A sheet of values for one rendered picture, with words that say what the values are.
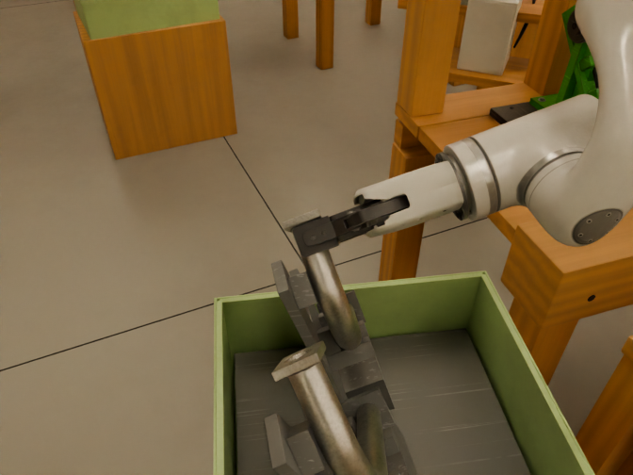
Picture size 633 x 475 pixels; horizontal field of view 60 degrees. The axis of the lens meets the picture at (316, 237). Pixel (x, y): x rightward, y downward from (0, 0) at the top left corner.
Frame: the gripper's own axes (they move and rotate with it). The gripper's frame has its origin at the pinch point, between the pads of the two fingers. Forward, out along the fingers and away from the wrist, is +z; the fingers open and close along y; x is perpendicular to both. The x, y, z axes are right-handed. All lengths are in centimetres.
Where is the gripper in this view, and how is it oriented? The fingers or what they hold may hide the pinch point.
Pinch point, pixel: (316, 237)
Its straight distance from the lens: 58.3
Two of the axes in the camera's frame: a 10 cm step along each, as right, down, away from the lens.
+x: 3.5, 9.3, -0.5
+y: -0.5, -0.4, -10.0
